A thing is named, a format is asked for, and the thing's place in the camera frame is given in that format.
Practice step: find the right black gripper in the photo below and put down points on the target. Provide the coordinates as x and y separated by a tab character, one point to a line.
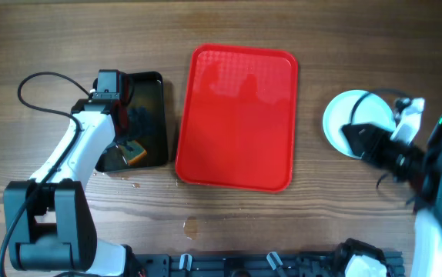
369	140

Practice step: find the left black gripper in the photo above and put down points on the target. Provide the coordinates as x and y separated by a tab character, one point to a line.
139	124

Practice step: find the orange green sponge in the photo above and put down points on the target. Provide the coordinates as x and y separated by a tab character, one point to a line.
133	152

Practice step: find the white plate with stain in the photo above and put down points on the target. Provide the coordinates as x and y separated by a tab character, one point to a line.
373	109

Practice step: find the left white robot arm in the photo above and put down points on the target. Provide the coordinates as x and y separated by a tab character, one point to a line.
49	226

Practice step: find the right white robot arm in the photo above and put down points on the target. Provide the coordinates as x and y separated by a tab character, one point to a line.
427	202

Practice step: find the black water tray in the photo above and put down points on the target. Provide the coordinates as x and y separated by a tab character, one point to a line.
148	93

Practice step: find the red plastic tray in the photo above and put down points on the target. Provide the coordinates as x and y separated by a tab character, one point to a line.
239	118

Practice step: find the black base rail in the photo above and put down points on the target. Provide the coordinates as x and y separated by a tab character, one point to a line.
303	264

